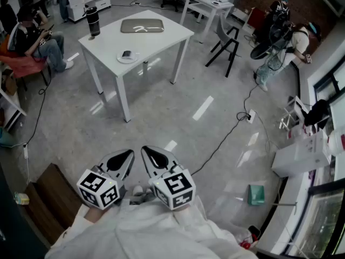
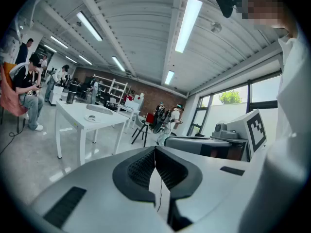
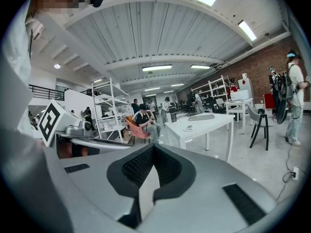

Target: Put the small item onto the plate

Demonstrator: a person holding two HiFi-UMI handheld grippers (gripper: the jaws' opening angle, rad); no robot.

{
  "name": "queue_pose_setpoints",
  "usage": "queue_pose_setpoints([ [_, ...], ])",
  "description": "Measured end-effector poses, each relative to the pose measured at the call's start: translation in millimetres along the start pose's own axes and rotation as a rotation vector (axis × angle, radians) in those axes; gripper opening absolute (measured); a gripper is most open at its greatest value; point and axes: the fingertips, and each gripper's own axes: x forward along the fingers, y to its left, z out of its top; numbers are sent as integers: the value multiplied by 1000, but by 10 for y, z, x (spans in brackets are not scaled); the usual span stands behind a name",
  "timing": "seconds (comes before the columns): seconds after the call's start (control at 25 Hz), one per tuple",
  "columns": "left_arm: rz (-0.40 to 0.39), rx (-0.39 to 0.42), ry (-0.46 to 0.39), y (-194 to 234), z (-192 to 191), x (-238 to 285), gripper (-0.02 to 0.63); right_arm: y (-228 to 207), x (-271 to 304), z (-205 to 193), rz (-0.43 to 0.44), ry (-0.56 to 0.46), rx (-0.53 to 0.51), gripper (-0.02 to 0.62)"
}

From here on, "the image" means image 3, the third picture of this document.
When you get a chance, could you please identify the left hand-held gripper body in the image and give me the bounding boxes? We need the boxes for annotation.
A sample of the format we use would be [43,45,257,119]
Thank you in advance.
[38,99,95,147]

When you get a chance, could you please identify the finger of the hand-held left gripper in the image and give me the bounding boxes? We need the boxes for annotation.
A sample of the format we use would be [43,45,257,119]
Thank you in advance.
[71,136,133,150]

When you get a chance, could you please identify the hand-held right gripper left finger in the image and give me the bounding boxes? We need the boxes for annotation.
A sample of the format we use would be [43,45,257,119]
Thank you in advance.
[60,144,155,233]

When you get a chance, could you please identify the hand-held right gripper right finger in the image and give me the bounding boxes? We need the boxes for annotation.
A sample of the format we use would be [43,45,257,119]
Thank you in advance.
[136,144,277,233]

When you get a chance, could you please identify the person's left forearm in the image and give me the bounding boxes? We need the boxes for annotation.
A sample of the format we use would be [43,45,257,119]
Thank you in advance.
[0,127,73,233]

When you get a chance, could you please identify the person's left hand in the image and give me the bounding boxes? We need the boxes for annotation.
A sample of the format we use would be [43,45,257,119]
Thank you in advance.
[58,139,100,159]

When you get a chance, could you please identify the orange chair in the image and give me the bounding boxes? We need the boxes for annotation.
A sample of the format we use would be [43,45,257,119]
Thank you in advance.
[125,115,151,144]

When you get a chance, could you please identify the black railing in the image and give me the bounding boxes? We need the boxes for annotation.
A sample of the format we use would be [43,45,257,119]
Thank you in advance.
[28,83,65,101]

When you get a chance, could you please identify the white shelf rack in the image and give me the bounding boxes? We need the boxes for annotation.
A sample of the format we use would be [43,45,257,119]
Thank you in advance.
[191,75,231,101]
[91,78,133,144]

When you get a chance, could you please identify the person's white coat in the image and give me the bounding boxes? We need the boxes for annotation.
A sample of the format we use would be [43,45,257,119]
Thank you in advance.
[0,0,47,143]

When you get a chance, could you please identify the grey rectangular tray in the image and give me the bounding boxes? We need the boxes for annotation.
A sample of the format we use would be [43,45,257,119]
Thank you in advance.
[188,113,216,121]

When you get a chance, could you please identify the grey chair black legs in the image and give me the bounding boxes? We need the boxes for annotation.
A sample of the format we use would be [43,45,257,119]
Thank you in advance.
[247,104,274,151]

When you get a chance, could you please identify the white side table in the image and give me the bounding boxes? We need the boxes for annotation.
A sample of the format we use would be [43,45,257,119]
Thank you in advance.
[225,98,254,134]

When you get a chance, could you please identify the white box appliance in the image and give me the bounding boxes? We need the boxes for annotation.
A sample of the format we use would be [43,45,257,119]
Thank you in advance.
[230,89,250,101]

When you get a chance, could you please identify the red panel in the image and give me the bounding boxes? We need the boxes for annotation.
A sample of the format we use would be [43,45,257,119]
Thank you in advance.
[263,93,276,111]

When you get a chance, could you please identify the white display board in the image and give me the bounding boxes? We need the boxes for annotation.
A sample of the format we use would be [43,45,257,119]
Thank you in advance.
[237,73,254,92]

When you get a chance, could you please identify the black power cable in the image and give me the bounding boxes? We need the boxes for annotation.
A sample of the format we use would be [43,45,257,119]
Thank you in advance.
[274,139,307,201]

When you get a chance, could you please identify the black headset cable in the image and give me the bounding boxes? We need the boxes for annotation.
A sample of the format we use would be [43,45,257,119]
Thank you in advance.
[28,28,34,57]

